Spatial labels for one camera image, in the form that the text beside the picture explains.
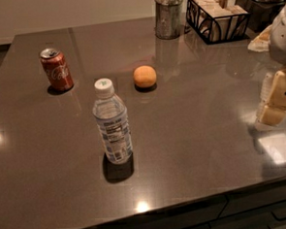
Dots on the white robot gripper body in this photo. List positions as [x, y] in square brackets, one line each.
[282, 38]

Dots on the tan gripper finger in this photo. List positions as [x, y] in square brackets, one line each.
[272, 108]

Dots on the clear plastic water bottle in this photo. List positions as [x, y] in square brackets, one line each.
[112, 122]

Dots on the white wrapper packet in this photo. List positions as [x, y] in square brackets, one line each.
[261, 42]

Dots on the dark snack container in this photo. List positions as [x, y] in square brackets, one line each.
[261, 12]

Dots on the brown napkin stack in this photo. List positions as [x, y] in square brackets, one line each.
[217, 9]

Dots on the metal cup holder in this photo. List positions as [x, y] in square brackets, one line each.
[168, 21]

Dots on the orange round fruit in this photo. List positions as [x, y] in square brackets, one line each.
[144, 77]

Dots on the red Coca-Cola can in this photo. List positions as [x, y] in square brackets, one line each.
[55, 65]

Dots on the black drawer handle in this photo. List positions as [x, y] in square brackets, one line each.
[279, 214]

